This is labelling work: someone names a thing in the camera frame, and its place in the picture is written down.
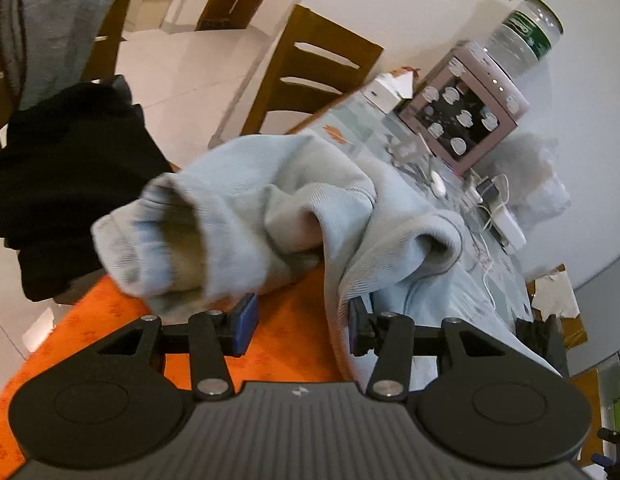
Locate clear plastic water bottle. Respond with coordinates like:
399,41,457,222
482,0,565,78

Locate black garment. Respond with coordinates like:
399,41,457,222
0,75,173,303

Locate checkered tablecloth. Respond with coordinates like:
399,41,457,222
310,87,536,321

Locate orange patterned mat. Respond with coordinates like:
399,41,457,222
0,162,361,466

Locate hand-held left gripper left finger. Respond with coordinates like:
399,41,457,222
92,294,261,402

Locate clear plastic bag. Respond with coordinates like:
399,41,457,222
490,132,573,221

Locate light blue sweatshirt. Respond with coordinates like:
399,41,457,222
91,132,566,396

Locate beige cloth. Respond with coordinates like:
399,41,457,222
530,272,581,318

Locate clear acrylic stand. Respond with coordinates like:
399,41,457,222
385,132,435,176

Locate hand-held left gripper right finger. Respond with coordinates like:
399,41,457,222
349,296,516,402

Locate white charger with cable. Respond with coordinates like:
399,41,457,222
477,175,513,311

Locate white appliance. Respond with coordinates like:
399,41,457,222
490,210,527,253

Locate black power adapter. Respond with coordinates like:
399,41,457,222
470,175,511,206

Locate white tissue box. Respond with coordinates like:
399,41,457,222
362,72,415,113

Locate pink box with stickers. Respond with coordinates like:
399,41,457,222
392,40,531,176

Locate grey knit garment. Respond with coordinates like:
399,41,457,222
0,0,125,111

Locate black folded clothes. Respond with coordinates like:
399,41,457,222
515,314,572,380

